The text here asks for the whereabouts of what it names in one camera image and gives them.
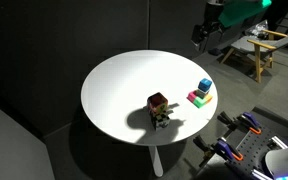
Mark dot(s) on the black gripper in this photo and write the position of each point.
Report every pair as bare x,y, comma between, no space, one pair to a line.
205,35

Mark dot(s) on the blue block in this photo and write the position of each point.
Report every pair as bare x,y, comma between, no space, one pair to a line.
205,84

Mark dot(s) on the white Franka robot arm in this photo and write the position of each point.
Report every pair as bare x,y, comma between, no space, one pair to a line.
285,158

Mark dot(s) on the pink block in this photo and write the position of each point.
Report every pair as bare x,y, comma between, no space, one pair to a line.
191,96

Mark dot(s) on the orange yellow block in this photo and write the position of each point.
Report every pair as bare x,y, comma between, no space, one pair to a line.
209,98

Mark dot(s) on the green block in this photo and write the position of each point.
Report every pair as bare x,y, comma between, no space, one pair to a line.
200,102

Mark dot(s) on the dark blue floor object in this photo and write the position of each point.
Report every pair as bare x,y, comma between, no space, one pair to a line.
214,51

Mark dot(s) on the wooden chair with grey seat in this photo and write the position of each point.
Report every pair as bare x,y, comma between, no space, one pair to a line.
255,45

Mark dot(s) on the clear plastic bag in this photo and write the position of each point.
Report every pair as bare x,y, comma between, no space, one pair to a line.
258,29

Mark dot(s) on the multicoloured patterned cube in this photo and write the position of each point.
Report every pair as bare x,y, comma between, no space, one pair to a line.
157,103

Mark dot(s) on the purple black bar clamp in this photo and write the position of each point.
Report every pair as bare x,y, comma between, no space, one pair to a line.
227,150
249,121

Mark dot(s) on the black white checkered cube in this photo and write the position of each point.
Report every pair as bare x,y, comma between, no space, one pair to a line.
161,122

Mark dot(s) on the black perforated breadboard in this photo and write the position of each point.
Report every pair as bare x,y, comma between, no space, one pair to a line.
254,146

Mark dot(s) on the grey flat panel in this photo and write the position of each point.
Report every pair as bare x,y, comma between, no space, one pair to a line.
10,150

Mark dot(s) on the aluminium rail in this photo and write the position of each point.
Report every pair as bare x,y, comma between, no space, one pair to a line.
279,142

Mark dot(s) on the white table pedestal leg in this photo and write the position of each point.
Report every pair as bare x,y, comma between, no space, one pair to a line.
156,161

